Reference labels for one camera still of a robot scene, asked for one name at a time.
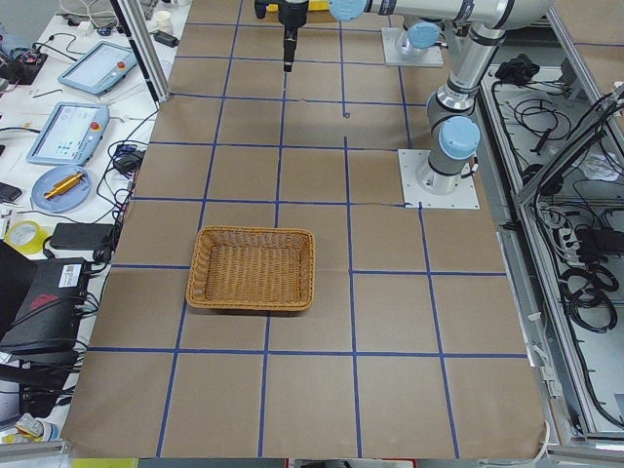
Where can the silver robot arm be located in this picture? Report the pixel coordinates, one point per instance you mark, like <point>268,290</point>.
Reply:
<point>418,35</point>
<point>456,137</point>

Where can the black power adapter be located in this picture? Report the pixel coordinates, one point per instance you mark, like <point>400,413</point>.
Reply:
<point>80,236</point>

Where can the aluminium frame post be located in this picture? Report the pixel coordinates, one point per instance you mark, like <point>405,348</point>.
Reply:
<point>131,17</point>

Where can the brown wicker basket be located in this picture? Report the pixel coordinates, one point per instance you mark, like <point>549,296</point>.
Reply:
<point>252,269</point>

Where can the spare yellow tape roll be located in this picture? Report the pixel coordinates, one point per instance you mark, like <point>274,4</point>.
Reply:
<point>26,237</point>

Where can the blue round plate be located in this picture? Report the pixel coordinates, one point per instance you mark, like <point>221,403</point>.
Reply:
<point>64,203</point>

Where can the brass cylinder tool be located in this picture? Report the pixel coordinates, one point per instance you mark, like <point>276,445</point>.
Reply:
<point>65,185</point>

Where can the upper teach pendant tablet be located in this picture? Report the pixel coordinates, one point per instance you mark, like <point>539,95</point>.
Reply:
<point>100,69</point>

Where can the lower teach pendant tablet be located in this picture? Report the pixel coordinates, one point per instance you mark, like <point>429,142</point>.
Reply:
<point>70,136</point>

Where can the black red computer box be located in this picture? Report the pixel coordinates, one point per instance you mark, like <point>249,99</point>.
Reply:
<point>39,302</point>

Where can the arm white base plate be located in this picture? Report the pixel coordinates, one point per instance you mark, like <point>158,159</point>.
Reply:
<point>423,188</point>
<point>391,36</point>

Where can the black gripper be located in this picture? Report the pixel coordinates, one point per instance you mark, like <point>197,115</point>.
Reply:
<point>292,15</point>

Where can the teach pendant tablet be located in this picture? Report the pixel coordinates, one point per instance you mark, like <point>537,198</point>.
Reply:
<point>100,69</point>
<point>70,136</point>

